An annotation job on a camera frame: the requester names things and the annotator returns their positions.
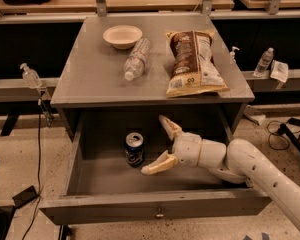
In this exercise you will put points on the grey open top drawer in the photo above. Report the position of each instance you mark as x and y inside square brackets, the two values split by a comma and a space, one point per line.
[101, 187]

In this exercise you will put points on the water bottle on shelf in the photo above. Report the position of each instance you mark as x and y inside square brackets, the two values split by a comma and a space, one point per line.
[264, 62]

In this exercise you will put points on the blue pepsi can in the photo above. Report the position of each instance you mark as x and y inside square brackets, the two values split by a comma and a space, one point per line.
[134, 149]

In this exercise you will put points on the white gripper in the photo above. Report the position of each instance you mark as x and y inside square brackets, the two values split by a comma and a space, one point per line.
[187, 149]

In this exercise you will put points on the black device on floor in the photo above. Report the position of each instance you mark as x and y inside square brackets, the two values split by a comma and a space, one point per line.
[24, 197]

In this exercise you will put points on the small pump bottle right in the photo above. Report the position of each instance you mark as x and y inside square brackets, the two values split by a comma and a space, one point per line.
[232, 54]

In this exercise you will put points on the clear plastic water bottle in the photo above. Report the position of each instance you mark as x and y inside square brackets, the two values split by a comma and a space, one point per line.
[135, 63]

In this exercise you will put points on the white paper bowl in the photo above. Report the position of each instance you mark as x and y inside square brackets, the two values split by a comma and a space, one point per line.
[122, 37]

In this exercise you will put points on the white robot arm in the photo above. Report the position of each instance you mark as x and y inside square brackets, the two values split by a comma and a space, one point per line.
[236, 162]

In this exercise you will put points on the grey cabinet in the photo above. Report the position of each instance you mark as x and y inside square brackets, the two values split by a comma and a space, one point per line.
[93, 73]

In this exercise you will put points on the brown chip bag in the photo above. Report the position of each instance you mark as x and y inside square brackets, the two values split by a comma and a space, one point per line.
[193, 71]

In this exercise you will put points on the white packet on shelf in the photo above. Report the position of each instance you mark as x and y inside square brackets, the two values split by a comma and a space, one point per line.
[279, 71]

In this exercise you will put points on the hand sanitizer bottle left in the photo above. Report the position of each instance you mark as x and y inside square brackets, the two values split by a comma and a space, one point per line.
[31, 77]

